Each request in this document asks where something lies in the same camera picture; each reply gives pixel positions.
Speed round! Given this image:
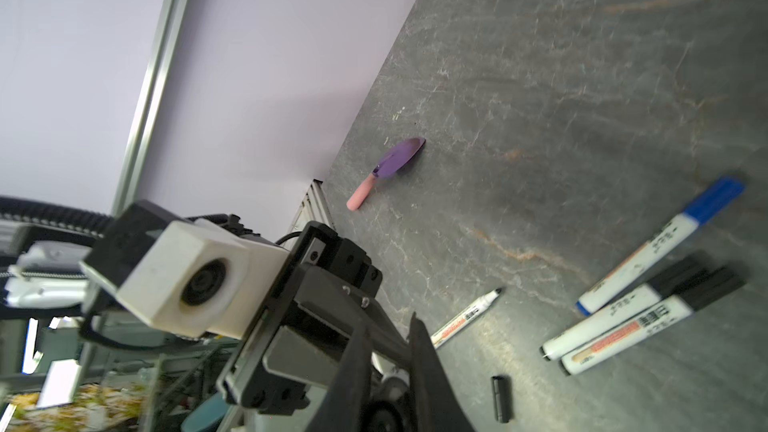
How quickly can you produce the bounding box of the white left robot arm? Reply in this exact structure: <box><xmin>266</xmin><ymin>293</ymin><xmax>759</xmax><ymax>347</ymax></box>
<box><xmin>1</xmin><ymin>197</ymin><xmax>426</xmax><ymax>430</ymax></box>

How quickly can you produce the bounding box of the aluminium frame rail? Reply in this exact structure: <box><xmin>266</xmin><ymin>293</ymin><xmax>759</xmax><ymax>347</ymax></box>
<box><xmin>122</xmin><ymin>0</ymin><xmax>348</xmax><ymax>239</ymax></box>

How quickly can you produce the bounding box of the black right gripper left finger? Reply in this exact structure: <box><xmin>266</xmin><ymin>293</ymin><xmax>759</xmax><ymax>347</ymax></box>
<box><xmin>306</xmin><ymin>324</ymin><xmax>372</xmax><ymax>432</ymax></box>

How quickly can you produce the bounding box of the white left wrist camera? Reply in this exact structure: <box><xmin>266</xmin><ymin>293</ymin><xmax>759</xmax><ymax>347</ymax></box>
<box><xmin>80</xmin><ymin>200</ymin><xmax>289</xmax><ymax>339</ymax></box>

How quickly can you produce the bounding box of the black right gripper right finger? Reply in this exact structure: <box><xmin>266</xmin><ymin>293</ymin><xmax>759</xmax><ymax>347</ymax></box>
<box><xmin>408</xmin><ymin>314</ymin><xmax>474</xmax><ymax>431</ymax></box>

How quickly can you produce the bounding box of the white marker blue cap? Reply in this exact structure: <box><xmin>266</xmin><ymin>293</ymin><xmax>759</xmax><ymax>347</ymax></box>
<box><xmin>576</xmin><ymin>177</ymin><xmax>745</xmax><ymax>316</ymax></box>

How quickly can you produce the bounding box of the pink purple small trowel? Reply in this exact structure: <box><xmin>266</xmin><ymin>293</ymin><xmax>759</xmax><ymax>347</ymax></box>
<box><xmin>346</xmin><ymin>137</ymin><xmax>426</xmax><ymax>211</ymax></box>

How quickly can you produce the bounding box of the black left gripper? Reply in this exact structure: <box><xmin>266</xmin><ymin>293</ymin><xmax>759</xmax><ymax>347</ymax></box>
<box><xmin>217</xmin><ymin>221</ymin><xmax>411</xmax><ymax>415</ymax></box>

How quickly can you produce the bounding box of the white marker pen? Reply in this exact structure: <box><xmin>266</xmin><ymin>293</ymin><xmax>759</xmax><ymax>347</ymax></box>
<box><xmin>540</xmin><ymin>255</ymin><xmax>710</xmax><ymax>361</ymax></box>
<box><xmin>560</xmin><ymin>267</ymin><xmax>745</xmax><ymax>376</ymax></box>
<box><xmin>431</xmin><ymin>288</ymin><xmax>503</xmax><ymax>349</ymax></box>
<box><xmin>372</xmin><ymin>353</ymin><xmax>410</xmax><ymax>402</ymax></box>

